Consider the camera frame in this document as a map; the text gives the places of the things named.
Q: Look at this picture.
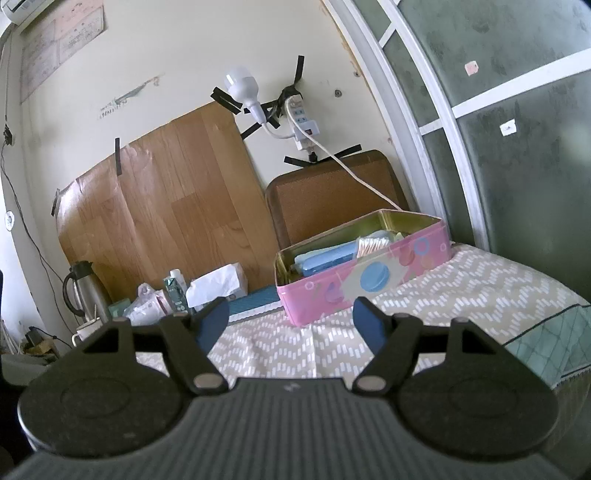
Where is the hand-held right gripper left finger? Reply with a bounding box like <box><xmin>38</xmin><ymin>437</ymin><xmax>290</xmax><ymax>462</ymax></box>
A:
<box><xmin>81</xmin><ymin>296</ymin><xmax>230</xmax><ymax>395</ymax></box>

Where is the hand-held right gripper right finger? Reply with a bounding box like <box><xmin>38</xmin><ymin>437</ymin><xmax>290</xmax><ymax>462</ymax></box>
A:
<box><xmin>352</xmin><ymin>296</ymin><xmax>509</xmax><ymax>393</ymax></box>

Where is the pink tin box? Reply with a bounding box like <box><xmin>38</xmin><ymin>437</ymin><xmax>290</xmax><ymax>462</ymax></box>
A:
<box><xmin>274</xmin><ymin>209</ymin><xmax>451</xmax><ymax>328</ymax></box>

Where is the white tissue pack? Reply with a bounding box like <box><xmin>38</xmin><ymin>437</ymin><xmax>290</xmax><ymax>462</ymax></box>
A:
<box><xmin>186</xmin><ymin>262</ymin><xmax>249</xmax><ymax>311</ymax></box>

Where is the teal bed sheet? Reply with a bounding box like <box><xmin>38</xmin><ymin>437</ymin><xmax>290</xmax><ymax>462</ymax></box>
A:
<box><xmin>228</xmin><ymin>285</ymin><xmax>281</xmax><ymax>315</ymax></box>

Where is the green drink carton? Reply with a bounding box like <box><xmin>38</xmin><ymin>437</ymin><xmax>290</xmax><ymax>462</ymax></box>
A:
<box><xmin>163</xmin><ymin>269</ymin><xmax>189</xmax><ymax>315</ymax></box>

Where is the white plastic bag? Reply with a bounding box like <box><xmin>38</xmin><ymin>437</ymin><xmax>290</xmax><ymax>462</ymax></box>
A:
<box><xmin>126</xmin><ymin>283</ymin><xmax>175</xmax><ymax>325</ymax></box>

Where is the light blue case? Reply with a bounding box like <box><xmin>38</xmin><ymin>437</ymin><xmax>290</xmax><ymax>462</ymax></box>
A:
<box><xmin>294</xmin><ymin>244</ymin><xmax>360</xmax><ymax>278</ymax></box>

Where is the cotton swab pack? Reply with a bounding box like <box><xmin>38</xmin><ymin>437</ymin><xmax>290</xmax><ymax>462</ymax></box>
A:
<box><xmin>355</xmin><ymin>233</ymin><xmax>394</xmax><ymax>259</ymax></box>

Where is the pale green box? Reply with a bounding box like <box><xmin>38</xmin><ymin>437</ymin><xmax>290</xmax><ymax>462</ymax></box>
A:
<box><xmin>108</xmin><ymin>299</ymin><xmax>136</xmax><ymax>320</ymax></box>

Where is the beige patterned bedspread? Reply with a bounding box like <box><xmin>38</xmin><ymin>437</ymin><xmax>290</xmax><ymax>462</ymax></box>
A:
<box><xmin>134</xmin><ymin>242</ymin><xmax>591</xmax><ymax>384</ymax></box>

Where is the white mug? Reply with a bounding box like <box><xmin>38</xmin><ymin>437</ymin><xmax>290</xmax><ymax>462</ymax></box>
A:
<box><xmin>71</xmin><ymin>318</ymin><xmax>105</xmax><ymax>348</ymax></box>

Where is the steel thermos jug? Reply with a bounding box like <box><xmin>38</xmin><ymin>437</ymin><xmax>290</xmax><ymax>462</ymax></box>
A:
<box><xmin>62</xmin><ymin>261</ymin><xmax>112</xmax><ymax>326</ymax></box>

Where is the green quilted mattress pad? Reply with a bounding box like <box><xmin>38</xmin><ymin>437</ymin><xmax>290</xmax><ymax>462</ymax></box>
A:
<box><xmin>502</xmin><ymin>304</ymin><xmax>591</xmax><ymax>386</ymax></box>

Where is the white power strip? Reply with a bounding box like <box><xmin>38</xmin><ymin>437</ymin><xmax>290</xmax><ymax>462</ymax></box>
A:
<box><xmin>283</xmin><ymin>90</ymin><xmax>322</xmax><ymax>153</ymax></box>

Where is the white framed frosted glass door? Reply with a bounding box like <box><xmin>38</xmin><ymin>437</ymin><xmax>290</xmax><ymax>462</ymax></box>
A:
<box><xmin>322</xmin><ymin>0</ymin><xmax>591</xmax><ymax>298</ymax></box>

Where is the white light bulb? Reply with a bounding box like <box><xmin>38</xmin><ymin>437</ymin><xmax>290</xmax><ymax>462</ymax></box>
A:
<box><xmin>223</xmin><ymin>66</ymin><xmax>269</xmax><ymax>126</ymax></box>

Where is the white air conditioner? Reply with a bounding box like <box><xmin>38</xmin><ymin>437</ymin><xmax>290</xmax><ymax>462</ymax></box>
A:
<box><xmin>0</xmin><ymin>0</ymin><xmax>48</xmax><ymax>27</ymax></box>

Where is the brown board with dark frame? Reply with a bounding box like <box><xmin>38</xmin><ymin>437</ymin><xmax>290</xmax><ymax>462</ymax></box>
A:
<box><xmin>264</xmin><ymin>149</ymin><xmax>410</xmax><ymax>252</ymax></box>

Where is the wood-look wall panel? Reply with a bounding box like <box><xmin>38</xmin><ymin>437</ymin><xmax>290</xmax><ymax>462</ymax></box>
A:
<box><xmin>54</xmin><ymin>102</ymin><xmax>279</xmax><ymax>302</ymax></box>

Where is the white power cable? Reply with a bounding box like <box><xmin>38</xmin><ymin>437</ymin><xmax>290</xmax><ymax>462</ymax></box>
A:
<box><xmin>311</xmin><ymin>137</ymin><xmax>403</xmax><ymax>212</ymax></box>

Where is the thin black wall cable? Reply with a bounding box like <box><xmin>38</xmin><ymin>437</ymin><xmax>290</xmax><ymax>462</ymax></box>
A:
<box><xmin>0</xmin><ymin>32</ymin><xmax>71</xmax><ymax>334</ymax></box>

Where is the wall paper notice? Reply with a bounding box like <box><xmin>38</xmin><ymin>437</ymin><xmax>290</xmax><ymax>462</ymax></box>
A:
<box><xmin>54</xmin><ymin>0</ymin><xmax>110</xmax><ymax>64</ymax></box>
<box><xmin>20</xmin><ymin>21</ymin><xmax>59</xmax><ymax>105</ymax></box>

